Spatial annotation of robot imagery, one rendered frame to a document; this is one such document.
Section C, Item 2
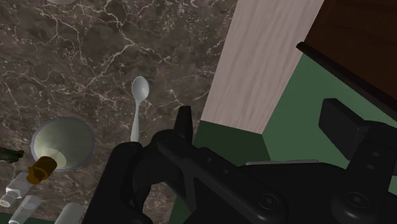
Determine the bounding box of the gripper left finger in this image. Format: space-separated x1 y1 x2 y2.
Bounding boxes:
81 105 288 224

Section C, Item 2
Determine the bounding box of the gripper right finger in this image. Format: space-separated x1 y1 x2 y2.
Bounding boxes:
318 98 397 224

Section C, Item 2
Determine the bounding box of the white spoon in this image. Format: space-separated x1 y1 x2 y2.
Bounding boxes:
130 76 150 143

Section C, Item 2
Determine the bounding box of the light wood cabinet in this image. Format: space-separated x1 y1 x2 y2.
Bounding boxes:
200 0 325 135

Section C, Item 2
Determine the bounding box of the dark brown wood furniture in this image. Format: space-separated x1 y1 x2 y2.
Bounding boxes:
295 0 397 122

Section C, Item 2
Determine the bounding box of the white cylinder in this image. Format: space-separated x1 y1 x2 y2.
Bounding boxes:
53 202 87 224

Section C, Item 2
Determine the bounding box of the pale bowl with lavender rim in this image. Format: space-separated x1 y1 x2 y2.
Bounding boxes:
31 116 95 172

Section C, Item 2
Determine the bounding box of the brown cylinder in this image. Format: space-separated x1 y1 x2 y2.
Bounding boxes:
25 155 59 186

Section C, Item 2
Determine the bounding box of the white shaker with perforated top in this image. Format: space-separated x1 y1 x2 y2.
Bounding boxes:
0 172 34 209

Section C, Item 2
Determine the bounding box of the dark green object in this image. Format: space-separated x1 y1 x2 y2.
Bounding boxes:
0 147 25 164

